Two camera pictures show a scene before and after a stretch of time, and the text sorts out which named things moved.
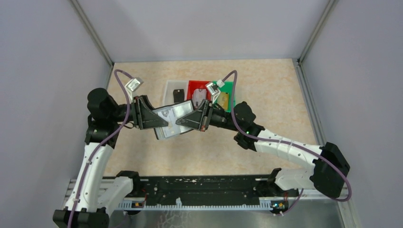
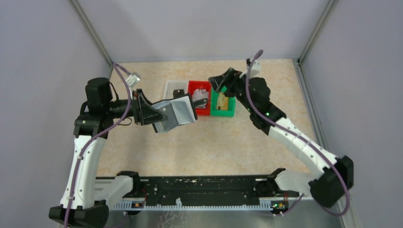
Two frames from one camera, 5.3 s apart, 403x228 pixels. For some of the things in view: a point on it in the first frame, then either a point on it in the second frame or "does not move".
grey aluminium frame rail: x=349 y=214 does not move
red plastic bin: x=194 y=84 does not move
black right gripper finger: x=193 y=120 to x=219 y=82
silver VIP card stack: x=198 y=96 does not move
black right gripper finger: x=201 y=105 to x=229 y=74
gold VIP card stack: x=223 y=100 does not move
